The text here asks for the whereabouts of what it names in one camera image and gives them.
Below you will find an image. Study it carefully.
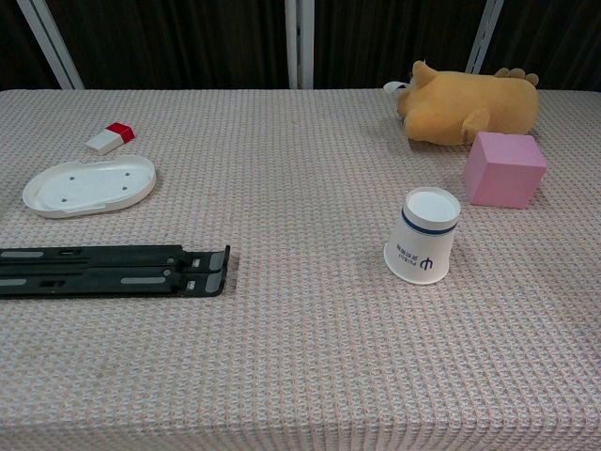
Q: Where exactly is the white paper cup blue print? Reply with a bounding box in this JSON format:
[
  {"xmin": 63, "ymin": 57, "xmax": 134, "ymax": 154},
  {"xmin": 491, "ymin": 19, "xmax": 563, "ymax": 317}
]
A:
[{"xmin": 383, "ymin": 186, "xmax": 462, "ymax": 286}]

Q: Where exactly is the woven pinkish tablecloth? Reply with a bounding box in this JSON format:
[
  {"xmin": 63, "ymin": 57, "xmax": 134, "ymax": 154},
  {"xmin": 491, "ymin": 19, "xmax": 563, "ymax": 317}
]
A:
[{"xmin": 0, "ymin": 87, "xmax": 601, "ymax": 451}]

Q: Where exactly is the black folding laptop stand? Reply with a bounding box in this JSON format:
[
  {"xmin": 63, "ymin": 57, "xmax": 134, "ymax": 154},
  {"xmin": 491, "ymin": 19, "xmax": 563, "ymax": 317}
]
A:
[{"xmin": 0, "ymin": 244, "xmax": 232, "ymax": 298}]

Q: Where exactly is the yellow plush toy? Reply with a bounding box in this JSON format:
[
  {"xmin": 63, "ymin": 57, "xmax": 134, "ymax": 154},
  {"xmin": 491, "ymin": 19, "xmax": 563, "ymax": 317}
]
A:
[{"xmin": 383, "ymin": 59, "xmax": 540, "ymax": 145}]

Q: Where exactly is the white eraser red cap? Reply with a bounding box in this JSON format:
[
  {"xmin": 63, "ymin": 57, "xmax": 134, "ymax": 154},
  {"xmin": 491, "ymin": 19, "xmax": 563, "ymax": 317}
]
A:
[{"xmin": 85, "ymin": 121, "xmax": 136, "ymax": 156}]

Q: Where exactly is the pink cube box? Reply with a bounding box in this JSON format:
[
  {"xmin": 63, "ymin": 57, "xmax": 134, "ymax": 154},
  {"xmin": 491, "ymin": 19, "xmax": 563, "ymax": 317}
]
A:
[{"xmin": 464, "ymin": 131, "xmax": 548, "ymax": 210}]

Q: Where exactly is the white oval plastic tray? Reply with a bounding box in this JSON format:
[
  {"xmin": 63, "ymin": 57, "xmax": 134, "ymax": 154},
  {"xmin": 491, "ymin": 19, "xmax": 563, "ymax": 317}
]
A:
[{"xmin": 22, "ymin": 155, "xmax": 158, "ymax": 219}]

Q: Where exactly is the dark curtain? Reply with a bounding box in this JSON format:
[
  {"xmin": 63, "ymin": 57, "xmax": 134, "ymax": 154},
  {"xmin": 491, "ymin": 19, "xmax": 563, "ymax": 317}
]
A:
[{"xmin": 0, "ymin": 0, "xmax": 601, "ymax": 92}]

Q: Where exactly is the white metal frame post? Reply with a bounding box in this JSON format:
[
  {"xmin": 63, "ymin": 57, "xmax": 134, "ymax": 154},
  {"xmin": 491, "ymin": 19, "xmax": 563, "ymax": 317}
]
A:
[
  {"xmin": 465, "ymin": 0, "xmax": 505, "ymax": 75},
  {"xmin": 16, "ymin": 0, "xmax": 85, "ymax": 90},
  {"xmin": 284, "ymin": 0, "xmax": 316, "ymax": 90}
]

